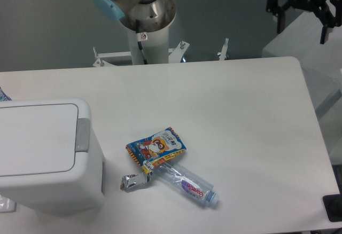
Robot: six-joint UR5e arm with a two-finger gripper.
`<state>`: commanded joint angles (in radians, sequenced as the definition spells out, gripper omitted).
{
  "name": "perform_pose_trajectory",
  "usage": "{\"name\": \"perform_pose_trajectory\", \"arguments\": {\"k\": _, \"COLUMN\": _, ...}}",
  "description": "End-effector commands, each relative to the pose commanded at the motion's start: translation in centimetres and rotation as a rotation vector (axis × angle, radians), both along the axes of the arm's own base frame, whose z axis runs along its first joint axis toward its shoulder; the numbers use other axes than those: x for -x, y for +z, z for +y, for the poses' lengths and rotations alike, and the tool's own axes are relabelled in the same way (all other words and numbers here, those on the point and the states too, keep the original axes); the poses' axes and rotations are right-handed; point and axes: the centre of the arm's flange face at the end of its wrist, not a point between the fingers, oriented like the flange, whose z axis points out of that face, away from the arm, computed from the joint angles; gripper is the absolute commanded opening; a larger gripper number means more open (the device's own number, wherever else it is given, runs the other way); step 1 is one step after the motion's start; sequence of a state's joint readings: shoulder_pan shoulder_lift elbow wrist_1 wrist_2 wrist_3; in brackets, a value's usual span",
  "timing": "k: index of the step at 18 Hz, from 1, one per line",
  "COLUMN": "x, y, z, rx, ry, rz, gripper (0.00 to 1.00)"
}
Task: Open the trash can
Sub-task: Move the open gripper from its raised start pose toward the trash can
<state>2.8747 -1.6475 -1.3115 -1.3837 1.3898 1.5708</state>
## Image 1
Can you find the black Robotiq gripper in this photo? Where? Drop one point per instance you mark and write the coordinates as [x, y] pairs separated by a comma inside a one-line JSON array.
[[319, 7]]

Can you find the grey trash can push button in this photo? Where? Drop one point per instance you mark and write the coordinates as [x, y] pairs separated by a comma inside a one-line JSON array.
[[82, 138]]

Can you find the white trash can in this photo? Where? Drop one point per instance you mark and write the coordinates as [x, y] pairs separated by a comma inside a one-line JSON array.
[[39, 166]]

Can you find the black device at table edge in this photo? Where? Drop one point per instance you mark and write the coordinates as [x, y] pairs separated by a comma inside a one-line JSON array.
[[332, 204]]

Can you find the blue snack wrapper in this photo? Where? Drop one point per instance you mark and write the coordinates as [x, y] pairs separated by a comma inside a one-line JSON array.
[[149, 153]]

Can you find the crushed clear plastic bottle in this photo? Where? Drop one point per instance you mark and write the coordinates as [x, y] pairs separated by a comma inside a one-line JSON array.
[[190, 184]]

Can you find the blue patterned item left edge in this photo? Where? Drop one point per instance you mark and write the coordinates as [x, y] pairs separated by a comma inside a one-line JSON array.
[[3, 96]]

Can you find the clear plastic bag under bin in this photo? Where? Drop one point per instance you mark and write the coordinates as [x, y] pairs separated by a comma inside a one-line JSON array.
[[7, 205]]

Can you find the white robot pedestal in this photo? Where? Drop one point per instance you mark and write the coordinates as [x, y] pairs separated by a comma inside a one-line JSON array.
[[152, 46]]

